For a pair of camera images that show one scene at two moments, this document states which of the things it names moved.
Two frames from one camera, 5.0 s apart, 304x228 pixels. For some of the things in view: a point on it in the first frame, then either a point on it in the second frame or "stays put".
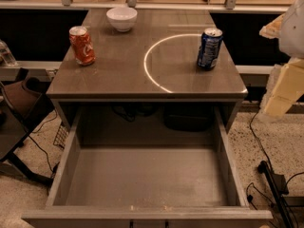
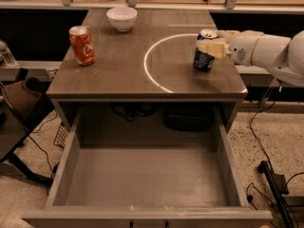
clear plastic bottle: [6, 56] stays put
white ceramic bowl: [122, 18] stays put
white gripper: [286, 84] -> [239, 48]
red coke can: [82, 44] stays put
